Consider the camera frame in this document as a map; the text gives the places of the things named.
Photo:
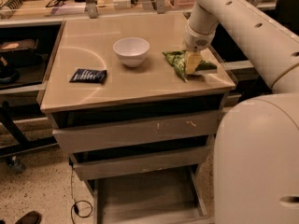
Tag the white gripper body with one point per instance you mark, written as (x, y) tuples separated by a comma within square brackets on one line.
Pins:
[(196, 42)]

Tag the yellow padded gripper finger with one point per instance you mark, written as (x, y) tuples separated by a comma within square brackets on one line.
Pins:
[(192, 60)]

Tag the green jalapeno chip bag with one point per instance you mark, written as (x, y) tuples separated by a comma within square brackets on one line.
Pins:
[(177, 60)]

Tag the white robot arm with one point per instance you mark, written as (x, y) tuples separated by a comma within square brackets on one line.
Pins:
[(256, 151)]

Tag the grey drawer cabinet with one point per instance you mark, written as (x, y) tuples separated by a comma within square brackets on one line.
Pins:
[(153, 89)]

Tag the bottom open grey drawer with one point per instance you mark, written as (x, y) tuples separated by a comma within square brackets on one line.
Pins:
[(161, 197)]

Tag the top grey drawer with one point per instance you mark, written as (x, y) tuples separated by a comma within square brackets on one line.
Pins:
[(137, 131)]

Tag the middle grey drawer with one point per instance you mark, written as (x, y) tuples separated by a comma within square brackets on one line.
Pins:
[(141, 163)]

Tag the white ceramic bowl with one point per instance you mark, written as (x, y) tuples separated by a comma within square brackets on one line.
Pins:
[(131, 51)]

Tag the dark blue snack packet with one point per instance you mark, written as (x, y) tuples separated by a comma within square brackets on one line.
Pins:
[(89, 76)]

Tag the black caster wheel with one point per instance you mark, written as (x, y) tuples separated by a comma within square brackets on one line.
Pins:
[(16, 165)]

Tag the brown shoe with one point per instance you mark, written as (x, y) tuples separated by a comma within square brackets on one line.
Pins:
[(32, 217)]

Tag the black table leg frame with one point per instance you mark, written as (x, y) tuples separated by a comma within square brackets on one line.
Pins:
[(23, 129)]

